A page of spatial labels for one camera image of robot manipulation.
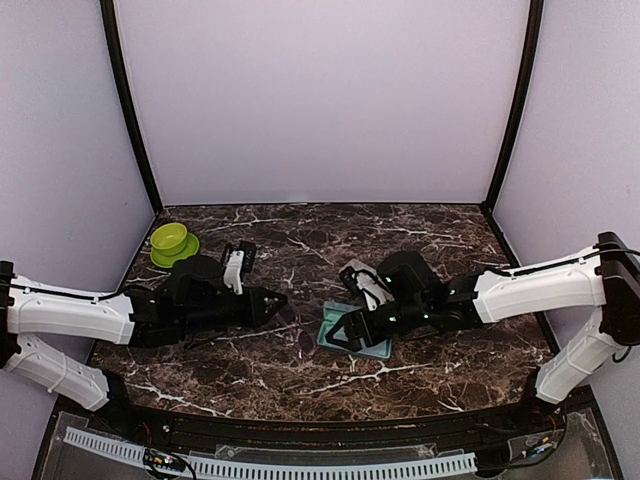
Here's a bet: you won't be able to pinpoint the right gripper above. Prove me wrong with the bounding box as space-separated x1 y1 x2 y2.
325 297 430 352

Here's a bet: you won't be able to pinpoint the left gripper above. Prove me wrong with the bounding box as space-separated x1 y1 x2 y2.
180 286 287 336

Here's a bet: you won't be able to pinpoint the brown sunglasses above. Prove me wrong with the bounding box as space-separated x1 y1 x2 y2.
277 305 316 360

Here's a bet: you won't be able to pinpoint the dark grey glasses case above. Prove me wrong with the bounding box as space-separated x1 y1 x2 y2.
317 299 395 362

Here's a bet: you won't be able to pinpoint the light grey glasses case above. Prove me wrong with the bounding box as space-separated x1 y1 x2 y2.
342 259 372 271

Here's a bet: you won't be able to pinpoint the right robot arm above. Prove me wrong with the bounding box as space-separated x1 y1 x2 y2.
322 232 639 434

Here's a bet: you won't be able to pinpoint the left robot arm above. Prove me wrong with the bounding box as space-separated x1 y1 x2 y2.
1 251 287 436

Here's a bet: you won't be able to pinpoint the green bowl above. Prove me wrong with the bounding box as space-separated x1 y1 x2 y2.
150 222 200 269

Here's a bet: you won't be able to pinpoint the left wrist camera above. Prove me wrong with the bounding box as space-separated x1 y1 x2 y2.
221 241 257 295

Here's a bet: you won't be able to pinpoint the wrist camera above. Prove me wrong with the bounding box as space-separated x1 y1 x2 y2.
221 241 257 295
339 265 394 311

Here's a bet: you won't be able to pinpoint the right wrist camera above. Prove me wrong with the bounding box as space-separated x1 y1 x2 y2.
339 265 394 311

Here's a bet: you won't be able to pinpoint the black front rail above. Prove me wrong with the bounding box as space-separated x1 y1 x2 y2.
59 389 566 451

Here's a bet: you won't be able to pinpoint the white cable duct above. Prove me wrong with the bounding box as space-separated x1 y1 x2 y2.
63 427 477 479

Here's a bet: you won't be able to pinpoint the left black frame post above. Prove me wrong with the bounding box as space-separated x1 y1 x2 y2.
99 0 164 215

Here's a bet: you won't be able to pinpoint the black frame post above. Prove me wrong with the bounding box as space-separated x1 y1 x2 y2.
99 0 164 215
480 0 544 217

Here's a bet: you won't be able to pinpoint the right black frame post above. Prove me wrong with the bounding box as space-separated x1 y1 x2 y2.
480 0 544 217

